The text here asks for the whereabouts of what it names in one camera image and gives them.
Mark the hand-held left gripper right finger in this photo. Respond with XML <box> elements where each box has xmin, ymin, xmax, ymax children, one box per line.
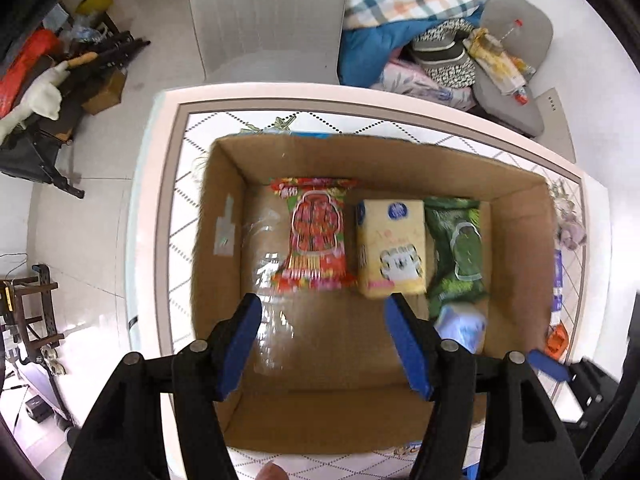
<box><xmin>384</xmin><ymin>292</ymin><xmax>584</xmax><ymax>480</ymax></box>

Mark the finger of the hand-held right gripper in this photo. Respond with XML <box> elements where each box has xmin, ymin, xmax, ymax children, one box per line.
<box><xmin>527</xmin><ymin>350</ymin><xmax>591</xmax><ymax>401</ymax></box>

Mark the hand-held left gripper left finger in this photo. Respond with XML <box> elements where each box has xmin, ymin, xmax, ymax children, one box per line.
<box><xmin>62</xmin><ymin>292</ymin><xmax>263</xmax><ymax>480</ymax></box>

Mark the white blue tissue packet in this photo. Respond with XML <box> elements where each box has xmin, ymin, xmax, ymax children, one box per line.
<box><xmin>432</xmin><ymin>302</ymin><xmax>488</xmax><ymax>356</ymax></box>

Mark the brown cardboard box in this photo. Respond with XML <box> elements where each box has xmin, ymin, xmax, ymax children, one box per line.
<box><xmin>191</xmin><ymin>132</ymin><xmax>559</xmax><ymax>457</ymax></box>

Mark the yellow carton box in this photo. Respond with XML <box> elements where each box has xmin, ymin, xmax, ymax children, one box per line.
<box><xmin>355</xmin><ymin>198</ymin><xmax>430</xmax><ymax>299</ymax></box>

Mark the green snack packet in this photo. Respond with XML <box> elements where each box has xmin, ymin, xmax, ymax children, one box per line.
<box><xmin>422</xmin><ymin>196</ymin><xmax>489</xmax><ymax>318</ymax></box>

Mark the red snack packet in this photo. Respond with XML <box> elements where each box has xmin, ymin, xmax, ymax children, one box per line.
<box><xmin>269</xmin><ymin>176</ymin><xmax>358</xmax><ymax>293</ymax></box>

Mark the orange plastic object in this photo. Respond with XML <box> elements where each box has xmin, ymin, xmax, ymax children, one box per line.
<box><xmin>544</xmin><ymin>322</ymin><xmax>571</xmax><ymax>362</ymax></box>

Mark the light plush toy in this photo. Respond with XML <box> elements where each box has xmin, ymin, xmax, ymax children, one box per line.
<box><xmin>546</xmin><ymin>179</ymin><xmax>587</xmax><ymax>252</ymax></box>

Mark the dark wooden rack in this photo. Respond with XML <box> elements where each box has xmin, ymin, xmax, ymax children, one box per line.
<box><xmin>0</xmin><ymin>262</ymin><xmax>67</xmax><ymax>363</ymax></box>

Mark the pink floral cloth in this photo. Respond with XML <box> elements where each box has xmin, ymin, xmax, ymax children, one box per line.
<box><xmin>371</xmin><ymin>57</ymin><xmax>475</xmax><ymax>112</ymax></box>

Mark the black metal stand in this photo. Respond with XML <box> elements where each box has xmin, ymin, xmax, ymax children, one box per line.
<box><xmin>0</xmin><ymin>122</ymin><xmax>87</xmax><ymax>200</ymax></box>

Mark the small cardboard box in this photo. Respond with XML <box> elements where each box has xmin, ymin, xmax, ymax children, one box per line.
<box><xmin>81</xmin><ymin>71</ymin><xmax>127</xmax><ymax>116</ymax></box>

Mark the black white patterned bag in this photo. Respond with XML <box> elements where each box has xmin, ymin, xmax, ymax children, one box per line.
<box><xmin>409</xmin><ymin>18</ymin><xmax>477</xmax><ymax>89</ymax></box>

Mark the yellow plastic bag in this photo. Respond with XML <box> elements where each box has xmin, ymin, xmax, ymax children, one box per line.
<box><xmin>464</xmin><ymin>27</ymin><xmax>537</xmax><ymax>97</ymax></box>

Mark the blue blanket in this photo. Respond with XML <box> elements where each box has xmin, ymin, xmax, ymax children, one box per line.
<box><xmin>336</xmin><ymin>6</ymin><xmax>485</xmax><ymax>90</ymax></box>

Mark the white stuffed cloth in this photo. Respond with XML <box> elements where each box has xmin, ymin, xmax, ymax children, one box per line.
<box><xmin>0</xmin><ymin>61</ymin><xmax>68</xmax><ymax>145</ymax></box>

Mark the black tripod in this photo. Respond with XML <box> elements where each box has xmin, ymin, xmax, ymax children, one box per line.
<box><xmin>62</xmin><ymin>30</ymin><xmax>152</xmax><ymax>70</ymax></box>

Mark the clear bottle with red cap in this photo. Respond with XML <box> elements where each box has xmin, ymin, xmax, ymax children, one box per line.
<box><xmin>499</xmin><ymin>18</ymin><xmax>524</xmax><ymax>45</ymax></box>

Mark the grey cushioned chair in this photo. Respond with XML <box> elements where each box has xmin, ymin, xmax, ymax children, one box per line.
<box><xmin>471</xmin><ymin>0</ymin><xmax>556</xmax><ymax>139</ymax></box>

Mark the red bag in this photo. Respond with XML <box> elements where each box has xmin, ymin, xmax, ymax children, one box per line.
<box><xmin>0</xmin><ymin>29</ymin><xmax>65</xmax><ymax>118</ymax></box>

